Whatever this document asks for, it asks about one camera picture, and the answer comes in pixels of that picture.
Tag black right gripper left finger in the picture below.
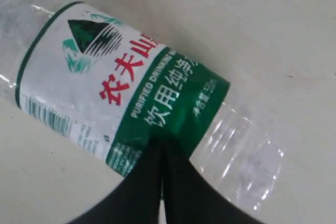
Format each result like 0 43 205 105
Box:
70 140 162 224

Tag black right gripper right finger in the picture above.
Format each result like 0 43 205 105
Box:
161 143 261 224

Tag clear plastic water bottle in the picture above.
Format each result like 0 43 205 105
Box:
1 0 283 210

